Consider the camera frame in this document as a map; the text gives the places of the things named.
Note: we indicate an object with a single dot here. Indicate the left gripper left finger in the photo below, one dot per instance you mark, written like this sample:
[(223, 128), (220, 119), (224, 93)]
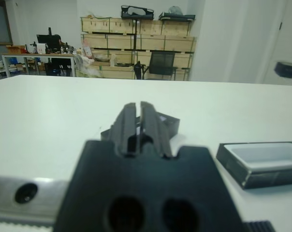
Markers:
[(124, 130)]

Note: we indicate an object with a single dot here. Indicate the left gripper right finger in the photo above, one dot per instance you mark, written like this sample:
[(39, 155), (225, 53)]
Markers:
[(153, 128)]

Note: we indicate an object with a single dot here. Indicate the black box lid with print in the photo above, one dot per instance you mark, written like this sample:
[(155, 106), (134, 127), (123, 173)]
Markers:
[(171, 125)]

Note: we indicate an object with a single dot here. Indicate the slim black camera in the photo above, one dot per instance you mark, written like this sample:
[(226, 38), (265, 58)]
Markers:
[(288, 71)]

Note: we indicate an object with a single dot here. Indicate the white box red print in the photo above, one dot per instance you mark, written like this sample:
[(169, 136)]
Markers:
[(41, 48)]

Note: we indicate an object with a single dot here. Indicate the black box base white insert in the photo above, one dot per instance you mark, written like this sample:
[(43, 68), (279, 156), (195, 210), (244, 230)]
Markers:
[(269, 180)]

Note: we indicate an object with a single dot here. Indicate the orange cardboard box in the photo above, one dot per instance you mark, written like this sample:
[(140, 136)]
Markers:
[(16, 49)]

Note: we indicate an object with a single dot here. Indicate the black floor bin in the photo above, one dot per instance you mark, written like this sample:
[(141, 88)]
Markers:
[(138, 71)]

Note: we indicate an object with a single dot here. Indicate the black mesh office chair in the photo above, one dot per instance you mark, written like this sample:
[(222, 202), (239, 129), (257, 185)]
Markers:
[(163, 61)]

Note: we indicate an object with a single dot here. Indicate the yellow-green plastic bag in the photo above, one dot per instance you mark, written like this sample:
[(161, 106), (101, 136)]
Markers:
[(90, 71)]

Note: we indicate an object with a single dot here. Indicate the black upright pole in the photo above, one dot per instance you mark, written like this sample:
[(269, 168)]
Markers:
[(136, 41)]

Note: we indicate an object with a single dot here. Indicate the red and white carton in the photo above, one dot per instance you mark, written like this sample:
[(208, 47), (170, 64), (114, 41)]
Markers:
[(86, 49)]

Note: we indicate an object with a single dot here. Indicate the seated person in dark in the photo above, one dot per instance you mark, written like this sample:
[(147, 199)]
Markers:
[(58, 39)]

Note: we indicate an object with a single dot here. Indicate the black flat tray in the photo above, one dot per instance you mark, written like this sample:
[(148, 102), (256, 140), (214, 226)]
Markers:
[(176, 17)]

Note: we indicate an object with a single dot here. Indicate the black open carry case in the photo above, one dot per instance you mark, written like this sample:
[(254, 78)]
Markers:
[(124, 15)]

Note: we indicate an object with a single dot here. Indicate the grey crumpled bag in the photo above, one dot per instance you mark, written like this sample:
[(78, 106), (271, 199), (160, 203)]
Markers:
[(175, 9)]

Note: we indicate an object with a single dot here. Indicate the black computer monitor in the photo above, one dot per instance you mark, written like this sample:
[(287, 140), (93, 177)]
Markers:
[(44, 38)]

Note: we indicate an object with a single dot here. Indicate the white frame desk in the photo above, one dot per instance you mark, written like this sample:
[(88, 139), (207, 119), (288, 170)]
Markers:
[(37, 55)]

